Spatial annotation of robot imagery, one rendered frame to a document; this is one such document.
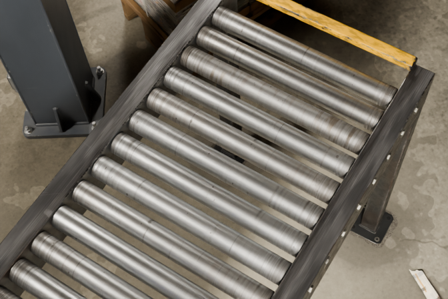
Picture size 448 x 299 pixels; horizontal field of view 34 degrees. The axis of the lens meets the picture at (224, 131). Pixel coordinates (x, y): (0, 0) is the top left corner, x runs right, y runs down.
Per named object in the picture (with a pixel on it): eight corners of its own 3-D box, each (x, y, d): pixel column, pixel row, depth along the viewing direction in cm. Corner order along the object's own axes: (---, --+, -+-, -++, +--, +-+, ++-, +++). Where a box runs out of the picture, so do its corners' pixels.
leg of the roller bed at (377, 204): (366, 210, 229) (403, 92, 169) (383, 220, 227) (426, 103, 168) (357, 226, 226) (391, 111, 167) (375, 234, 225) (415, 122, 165)
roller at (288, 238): (121, 136, 159) (117, 124, 155) (314, 244, 145) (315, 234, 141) (107, 154, 157) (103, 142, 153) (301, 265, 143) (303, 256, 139)
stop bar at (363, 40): (245, -17, 172) (245, -23, 170) (417, 61, 159) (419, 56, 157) (238, -7, 171) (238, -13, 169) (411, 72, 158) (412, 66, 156)
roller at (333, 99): (191, 46, 169) (203, 35, 172) (377, 139, 155) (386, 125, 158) (192, 30, 165) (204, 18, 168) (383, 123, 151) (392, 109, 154)
